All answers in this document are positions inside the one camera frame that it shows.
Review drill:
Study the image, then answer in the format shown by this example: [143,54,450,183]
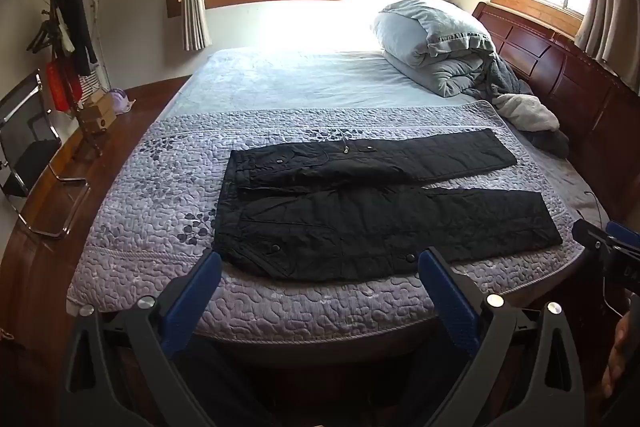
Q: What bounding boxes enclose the red bag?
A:
[45,59,83,112]

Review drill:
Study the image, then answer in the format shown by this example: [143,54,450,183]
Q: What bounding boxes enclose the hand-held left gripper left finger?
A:
[57,248,223,427]

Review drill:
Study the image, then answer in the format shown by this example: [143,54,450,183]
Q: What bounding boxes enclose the grey folded duvet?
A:
[382,47,506,100]

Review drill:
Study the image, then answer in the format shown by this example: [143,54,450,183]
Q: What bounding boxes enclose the grey floral quilted bedspread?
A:
[66,99,586,343]

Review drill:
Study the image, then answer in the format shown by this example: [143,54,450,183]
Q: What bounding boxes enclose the dark grey fleece blanket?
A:
[482,57,571,158]

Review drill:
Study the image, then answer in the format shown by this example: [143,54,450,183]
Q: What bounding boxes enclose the person's right hand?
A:
[601,312,632,403]

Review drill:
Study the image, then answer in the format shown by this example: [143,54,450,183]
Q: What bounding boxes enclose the white fleece blanket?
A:
[495,93,561,132]

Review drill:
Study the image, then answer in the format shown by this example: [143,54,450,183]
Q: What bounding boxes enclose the cardboard box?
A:
[75,92,119,135]

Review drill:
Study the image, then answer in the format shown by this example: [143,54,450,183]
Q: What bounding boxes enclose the thin black cable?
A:
[582,191,608,220]

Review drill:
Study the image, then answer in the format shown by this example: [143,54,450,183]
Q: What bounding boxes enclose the black chrome frame chair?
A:
[0,69,93,240]

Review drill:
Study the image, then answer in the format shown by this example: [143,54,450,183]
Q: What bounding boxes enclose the light grey pillow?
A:
[371,0,496,68]

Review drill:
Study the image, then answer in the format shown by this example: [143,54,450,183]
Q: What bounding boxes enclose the wooden bed headboard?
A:
[472,1,640,228]

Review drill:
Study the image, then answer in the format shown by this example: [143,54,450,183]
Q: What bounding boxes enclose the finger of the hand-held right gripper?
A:
[571,218,615,255]
[605,221,640,251]

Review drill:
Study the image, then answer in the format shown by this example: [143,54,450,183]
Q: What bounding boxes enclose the black hanging garment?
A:
[54,0,99,75]

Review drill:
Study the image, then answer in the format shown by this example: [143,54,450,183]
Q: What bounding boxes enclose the light blue bed sheet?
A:
[170,48,613,228]

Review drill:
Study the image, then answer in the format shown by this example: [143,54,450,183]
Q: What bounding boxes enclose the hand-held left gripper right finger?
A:
[417,246,587,427]

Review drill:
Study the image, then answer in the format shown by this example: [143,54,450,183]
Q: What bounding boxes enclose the small lilac object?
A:
[111,89,136,114]

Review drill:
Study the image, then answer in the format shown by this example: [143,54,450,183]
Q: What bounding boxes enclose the black pants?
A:
[212,127,565,284]

